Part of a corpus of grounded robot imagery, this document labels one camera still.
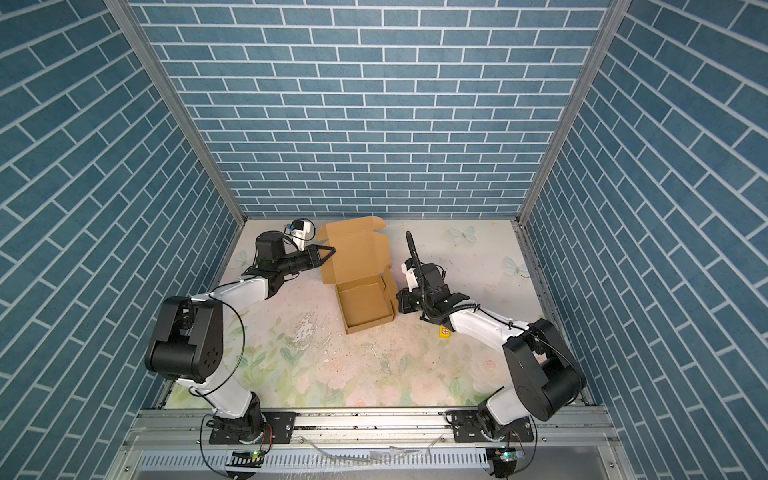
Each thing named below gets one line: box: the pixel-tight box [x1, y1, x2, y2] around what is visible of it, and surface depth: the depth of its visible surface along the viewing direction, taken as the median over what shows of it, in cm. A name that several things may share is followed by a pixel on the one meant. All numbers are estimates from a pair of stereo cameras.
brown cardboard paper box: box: [317, 216, 398, 335], surface depth 96 cm
